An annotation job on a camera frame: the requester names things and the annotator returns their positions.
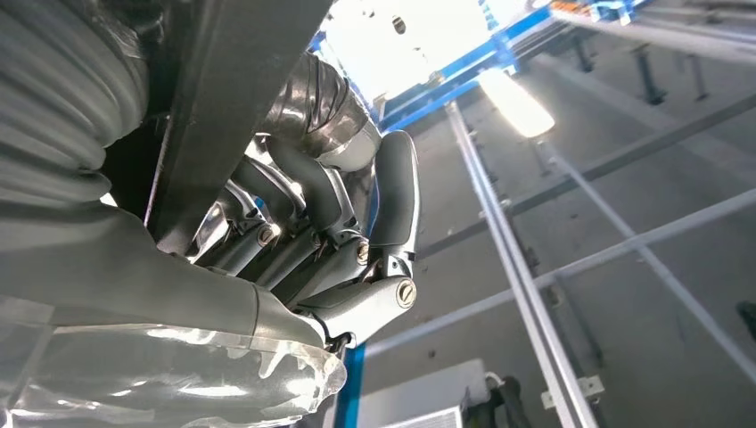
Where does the grey vent unit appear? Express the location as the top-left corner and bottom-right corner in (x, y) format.
(356, 358), (491, 428)

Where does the grey ceiling pipe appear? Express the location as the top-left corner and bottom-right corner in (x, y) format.
(365, 187), (756, 359)

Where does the aluminium ceiling rail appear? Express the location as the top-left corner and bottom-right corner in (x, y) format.
(444, 100), (586, 428)

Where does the blue rack frame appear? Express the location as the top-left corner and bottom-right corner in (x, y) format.
(309, 0), (651, 134)

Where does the black hose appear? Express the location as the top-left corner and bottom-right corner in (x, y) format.
(466, 375), (533, 428)

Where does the white rail bracket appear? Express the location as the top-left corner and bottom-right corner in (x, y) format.
(540, 374), (606, 410)

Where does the thin grey ceiling rail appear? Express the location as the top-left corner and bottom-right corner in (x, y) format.
(537, 138), (756, 385)

